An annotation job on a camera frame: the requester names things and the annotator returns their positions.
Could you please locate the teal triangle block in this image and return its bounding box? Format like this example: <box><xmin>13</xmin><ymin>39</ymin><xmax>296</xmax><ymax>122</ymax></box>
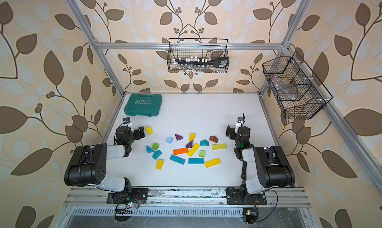
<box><xmin>146</xmin><ymin>146</ymin><xmax>155</xmax><ymax>153</ymax></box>

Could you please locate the teal wedge block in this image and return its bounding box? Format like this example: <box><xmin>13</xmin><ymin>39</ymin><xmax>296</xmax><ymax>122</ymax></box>
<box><xmin>152</xmin><ymin>150</ymin><xmax>162</xmax><ymax>160</ymax></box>

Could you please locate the yellow small block bottom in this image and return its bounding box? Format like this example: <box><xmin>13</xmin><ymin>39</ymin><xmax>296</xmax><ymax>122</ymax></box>
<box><xmin>156</xmin><ymin>159</ymin><xmax>164</xmax><ymax>170</ymax></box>

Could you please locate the yellow small block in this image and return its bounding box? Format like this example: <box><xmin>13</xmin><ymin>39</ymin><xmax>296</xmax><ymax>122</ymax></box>
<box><xmin>189</xmin><ymin>133</ymin><xmax>196</xmax><ymax>141</ymax></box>
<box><xmin>156</xmin><ymin>159</ymin><xmax>164</xmax><ymax>170</ymax></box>

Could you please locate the orange rectangular block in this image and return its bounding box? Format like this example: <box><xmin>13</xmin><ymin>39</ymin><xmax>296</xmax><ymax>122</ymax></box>
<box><xmin>173</xmin><ymin>148</ymin><xmax>189</xmax><ymax>155</ymax></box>

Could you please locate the teal long block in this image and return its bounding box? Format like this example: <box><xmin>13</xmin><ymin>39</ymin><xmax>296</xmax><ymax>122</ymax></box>
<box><xmin>170</xmin><ymin>154</ymin><xmax>186</xmax><ymax>165</ymax></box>
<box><xmin>188</xmin><ymin>158</ymin><xmax>204</xmax><ymax>165</ymax></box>

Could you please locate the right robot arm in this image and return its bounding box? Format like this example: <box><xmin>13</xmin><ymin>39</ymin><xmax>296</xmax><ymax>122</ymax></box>
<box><xmin>226</xmin><ymin>125</ymin><xmax>295</xmax><ymax>196</ymax></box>

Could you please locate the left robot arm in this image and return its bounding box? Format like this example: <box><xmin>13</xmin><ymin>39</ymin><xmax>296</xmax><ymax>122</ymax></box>
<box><xmin>64</xmin><ymin>122</ymin><xmax>145</xmax><ymax>194</ymax></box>

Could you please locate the brown house-shaped block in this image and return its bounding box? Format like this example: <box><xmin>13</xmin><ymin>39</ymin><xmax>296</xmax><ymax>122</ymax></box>
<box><xmin>209</xmin><ymin>135</ymin><xmax>218</xmax><ymax>143</ymax></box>

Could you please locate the green plastic tool case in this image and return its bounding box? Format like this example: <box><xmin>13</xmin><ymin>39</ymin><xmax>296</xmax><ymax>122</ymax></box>
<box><xmin>124</xmin><ymin>94</ymin><xmax>162</xmax><ymax>117</ymax></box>

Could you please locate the teal house-shaped block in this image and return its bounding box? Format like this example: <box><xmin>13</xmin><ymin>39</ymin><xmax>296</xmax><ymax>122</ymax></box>
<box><xmin>200</xmin><ymin>139</ymin><xmax>210</xmax><ymax>146</ymax></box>

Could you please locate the yellow long block bottom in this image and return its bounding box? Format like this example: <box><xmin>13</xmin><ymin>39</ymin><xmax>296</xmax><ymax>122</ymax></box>
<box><xmin>205</xmin><ymin>158</ymin><xmax>221</xmax><ymax>168</ymax></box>

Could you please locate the yellow small block centre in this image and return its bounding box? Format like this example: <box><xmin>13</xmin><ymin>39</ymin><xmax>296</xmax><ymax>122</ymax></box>
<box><xmin>189</xmin><ymin>133</ymin><xmax>196</xmax><ymax>141</ymax></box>

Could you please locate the long yellow block diagonal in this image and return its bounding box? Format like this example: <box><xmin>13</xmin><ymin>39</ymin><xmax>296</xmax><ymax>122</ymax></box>
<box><xmin>187</xmin><ymin>143</ymin><xmax>200</xmax><ymax>157</ymax></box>

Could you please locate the dark purple triangle block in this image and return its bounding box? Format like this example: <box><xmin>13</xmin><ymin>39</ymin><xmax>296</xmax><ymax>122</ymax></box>
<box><xmin>186</xmin><ymin>141</ymin><xmax>193</xmax><ymax>148</ymax></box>

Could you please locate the clear plastic bag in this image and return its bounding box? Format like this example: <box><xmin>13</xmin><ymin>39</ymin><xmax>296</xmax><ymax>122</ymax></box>
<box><xmin>272</xmin><ymin>76</ymin><xmax>298</xmax><ymax>101</ymax></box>

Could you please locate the socket bit holder strip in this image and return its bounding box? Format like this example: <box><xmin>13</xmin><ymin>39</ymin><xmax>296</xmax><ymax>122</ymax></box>
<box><xmin>172</xmin><ymin>57</ymin><xmax>229</xmax><ymax>69</ymax></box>

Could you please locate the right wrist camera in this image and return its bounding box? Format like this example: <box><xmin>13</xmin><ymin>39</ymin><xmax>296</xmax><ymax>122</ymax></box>
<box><xmin>236</xmin><ymin>114</ymin><xmax>245</xmax><ymax>128</ymax></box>

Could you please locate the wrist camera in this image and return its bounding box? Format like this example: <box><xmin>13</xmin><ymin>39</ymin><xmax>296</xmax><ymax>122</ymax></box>
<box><xmin>123</xmin><ymin>117</ymin><xmax>131</xmax><ymax>126</ymax></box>
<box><xmin>236</xmin><ymin>114</ymin><xmax>245</xmax><ymax>128</ymax></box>

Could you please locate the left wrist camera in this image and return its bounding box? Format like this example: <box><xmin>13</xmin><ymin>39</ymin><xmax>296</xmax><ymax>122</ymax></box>
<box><xmin>123</xmin><ymin>117</ymin><xmax>131</xmax><ymax>126</ymax></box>

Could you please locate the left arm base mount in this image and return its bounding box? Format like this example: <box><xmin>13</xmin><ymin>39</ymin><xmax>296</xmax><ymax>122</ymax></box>
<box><xmin>106</xmin><ymin>188</ymin><xmax>149</xmax><ymax>204</ymax></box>

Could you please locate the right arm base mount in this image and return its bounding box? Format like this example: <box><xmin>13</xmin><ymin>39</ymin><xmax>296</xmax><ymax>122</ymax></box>
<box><xmin>226</xmin><ymin>187</ymin><xmax>267</xmax><ymax>206</ymax></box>

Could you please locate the black wire basket right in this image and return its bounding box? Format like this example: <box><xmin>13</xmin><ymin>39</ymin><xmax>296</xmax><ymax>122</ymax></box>
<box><xmin>262</xmin><ymin>52</ymin><xmax>333</xmax><ymax>120</ymax></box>

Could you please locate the black wire basket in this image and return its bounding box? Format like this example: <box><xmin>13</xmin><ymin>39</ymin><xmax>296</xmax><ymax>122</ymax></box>
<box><xmin>166</xmin><ymin>38</ymin><xmax>229</xmax><ymax>75</ymax></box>
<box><xmin>262</xmin><ymin>52</ymin><xmax>333</xmax><ymax>120</ymax></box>

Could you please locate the aluminium rail front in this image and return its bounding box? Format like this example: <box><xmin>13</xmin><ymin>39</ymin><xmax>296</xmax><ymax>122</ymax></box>
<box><xmin>64</xmin><ymin>186</ymin><xmax>311</xmax><ymax>208</ymax></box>

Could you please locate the black wire basket back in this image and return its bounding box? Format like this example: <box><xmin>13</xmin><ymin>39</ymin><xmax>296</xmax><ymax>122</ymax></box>
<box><xmin>166</xmin><ymin>38</ymin><xmax>229</xmax><ymax>75</ymax></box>

